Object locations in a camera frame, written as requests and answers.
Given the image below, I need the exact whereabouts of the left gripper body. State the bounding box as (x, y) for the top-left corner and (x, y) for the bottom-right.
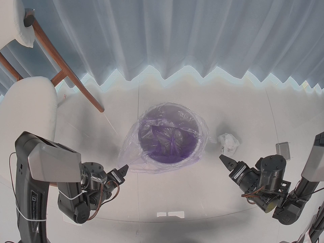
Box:
(104, 168), (126, 188)

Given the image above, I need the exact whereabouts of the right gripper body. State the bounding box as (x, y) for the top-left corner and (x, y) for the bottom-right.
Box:
(229, 162), (263, 192)

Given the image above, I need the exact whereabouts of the purple plastic bag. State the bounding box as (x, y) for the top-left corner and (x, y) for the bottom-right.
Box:
(118, 103), (212, 173)

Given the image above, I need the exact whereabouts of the white trash bin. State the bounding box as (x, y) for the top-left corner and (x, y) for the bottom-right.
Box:
(138, 105), (203, 165)

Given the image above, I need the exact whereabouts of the crumpled white plastic wrapper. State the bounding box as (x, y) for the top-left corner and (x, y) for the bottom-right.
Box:
(218, 133), (240, 157)

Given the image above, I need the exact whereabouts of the wooden chair with white cushions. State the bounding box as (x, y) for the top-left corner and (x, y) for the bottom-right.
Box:
(0, 0), (105, 189)

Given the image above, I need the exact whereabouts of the pale blue curtain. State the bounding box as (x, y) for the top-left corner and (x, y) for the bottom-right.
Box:
(0, 0), (324, 96)

